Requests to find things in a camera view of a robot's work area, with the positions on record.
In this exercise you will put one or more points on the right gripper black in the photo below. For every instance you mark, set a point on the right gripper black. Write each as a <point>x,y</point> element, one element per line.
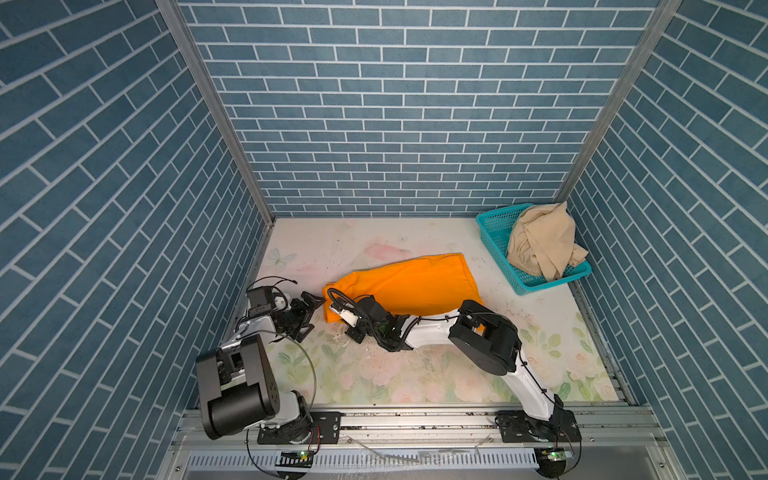
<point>350,333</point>

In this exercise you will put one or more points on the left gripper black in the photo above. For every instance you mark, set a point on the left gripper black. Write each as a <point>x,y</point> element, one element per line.
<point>302,313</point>

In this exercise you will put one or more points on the orange shorts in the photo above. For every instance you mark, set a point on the orange shorts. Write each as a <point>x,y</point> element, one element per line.
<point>425,286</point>

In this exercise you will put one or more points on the teal plastic basket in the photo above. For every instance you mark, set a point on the teal plastic basket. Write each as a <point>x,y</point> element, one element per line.
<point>495,227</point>

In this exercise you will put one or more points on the beige shorts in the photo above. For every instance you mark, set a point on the beige shorts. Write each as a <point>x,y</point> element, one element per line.
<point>542,242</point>

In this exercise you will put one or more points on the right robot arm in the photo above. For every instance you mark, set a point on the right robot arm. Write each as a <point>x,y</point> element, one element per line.
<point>489,340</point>

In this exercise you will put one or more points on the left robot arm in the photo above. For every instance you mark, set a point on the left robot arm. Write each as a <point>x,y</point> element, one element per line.
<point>238,389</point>

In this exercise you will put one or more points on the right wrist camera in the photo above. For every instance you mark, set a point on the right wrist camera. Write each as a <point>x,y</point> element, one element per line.
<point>349,317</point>

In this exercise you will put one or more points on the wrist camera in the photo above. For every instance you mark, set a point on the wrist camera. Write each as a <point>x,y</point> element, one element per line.
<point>349,317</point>
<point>261,301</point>

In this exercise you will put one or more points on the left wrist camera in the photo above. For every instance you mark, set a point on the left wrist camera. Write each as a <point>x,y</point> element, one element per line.
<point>261,301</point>

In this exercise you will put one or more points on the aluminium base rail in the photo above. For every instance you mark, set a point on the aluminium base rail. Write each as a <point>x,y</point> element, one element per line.
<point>607,441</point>

